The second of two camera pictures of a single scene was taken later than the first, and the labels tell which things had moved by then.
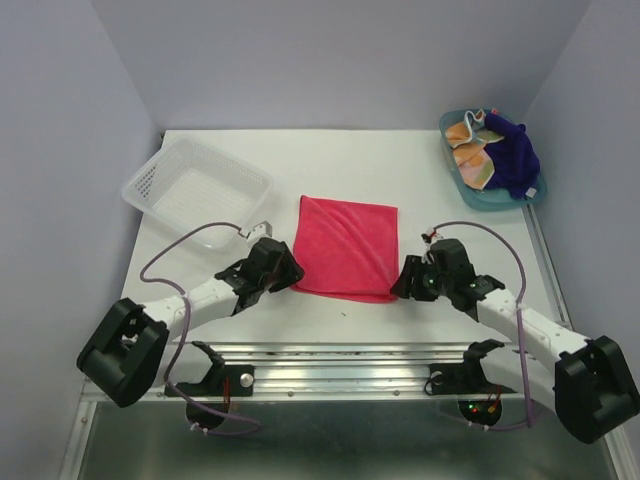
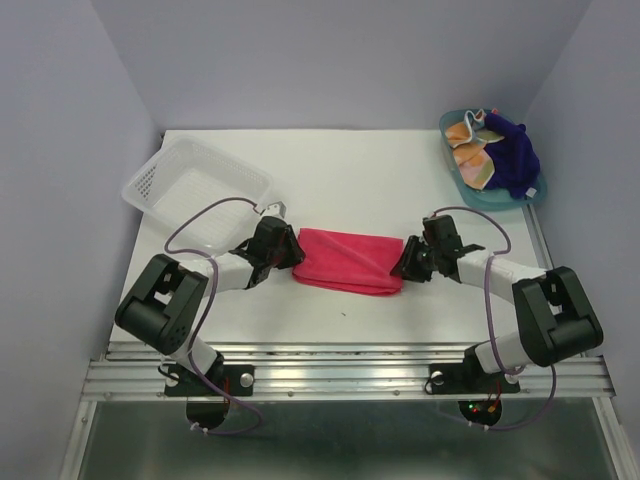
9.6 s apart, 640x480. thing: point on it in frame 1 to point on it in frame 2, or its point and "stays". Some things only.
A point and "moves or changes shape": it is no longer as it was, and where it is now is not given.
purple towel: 516,158 stays
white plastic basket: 191,184 stays
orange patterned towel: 468,139 stays
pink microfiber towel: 347,250 moves or changes shape
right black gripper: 412,267 to 405,268
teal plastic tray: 485,199 stays
